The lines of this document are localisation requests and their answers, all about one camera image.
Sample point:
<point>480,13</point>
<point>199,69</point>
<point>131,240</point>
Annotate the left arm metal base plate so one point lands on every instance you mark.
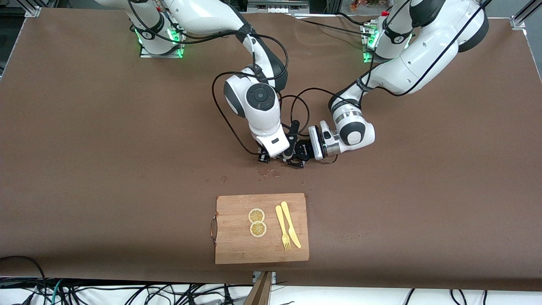
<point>367,57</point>

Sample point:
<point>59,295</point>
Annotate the lemon slice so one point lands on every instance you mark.
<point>256,215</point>
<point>258,230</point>

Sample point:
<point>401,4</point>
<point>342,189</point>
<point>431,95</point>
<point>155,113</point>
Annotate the aluminium frame profile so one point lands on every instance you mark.
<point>34,10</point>
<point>518,21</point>

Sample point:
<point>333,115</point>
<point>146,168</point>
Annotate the camera stand post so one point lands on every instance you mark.
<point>260,294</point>

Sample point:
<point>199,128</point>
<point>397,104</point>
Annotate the brown table cover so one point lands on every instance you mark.
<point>127,233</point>

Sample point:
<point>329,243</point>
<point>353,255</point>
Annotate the large liquid puddle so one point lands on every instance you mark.
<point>266,171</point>

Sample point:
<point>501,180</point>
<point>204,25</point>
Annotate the metal stand bracket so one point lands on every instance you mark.
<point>255,277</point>

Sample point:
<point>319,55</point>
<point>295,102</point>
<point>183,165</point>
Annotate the grey metal box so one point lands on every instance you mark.
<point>275,7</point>

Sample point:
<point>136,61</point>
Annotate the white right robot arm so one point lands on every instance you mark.
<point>203,17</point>

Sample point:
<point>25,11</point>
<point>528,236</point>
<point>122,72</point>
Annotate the yellow plastic knife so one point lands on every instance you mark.
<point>290,224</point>

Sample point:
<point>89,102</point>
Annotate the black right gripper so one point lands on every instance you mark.
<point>264,158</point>

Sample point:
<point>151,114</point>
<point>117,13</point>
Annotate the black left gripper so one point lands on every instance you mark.
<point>303,149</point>

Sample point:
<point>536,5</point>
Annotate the orange background object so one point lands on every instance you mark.
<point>364,5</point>

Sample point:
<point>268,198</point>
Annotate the yellow plastic fork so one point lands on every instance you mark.
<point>280,220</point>

